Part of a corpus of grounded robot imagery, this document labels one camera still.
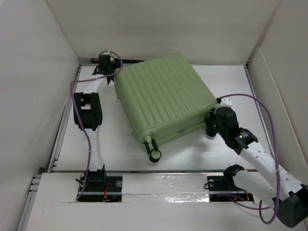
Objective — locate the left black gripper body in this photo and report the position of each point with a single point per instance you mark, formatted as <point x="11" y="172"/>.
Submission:
<point x="115" y="65"/>

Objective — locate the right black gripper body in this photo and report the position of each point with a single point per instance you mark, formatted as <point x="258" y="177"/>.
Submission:
<point x="211" y="124"/>

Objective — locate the green hard-shell suitcase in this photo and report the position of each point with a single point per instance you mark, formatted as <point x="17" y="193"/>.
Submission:
<point x="164" y="98"/>

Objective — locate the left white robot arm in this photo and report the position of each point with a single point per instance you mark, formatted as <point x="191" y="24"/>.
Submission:
<point x="88" y="115"/>

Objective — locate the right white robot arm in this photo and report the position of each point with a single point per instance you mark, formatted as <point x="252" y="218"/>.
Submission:
<point x="283" y="193"/>

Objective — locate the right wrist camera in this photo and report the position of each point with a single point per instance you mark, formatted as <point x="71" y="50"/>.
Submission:
<point x="224" y="102"/>

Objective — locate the metal base rail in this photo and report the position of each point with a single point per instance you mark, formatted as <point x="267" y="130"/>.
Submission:
<point x="143" y="188"/>

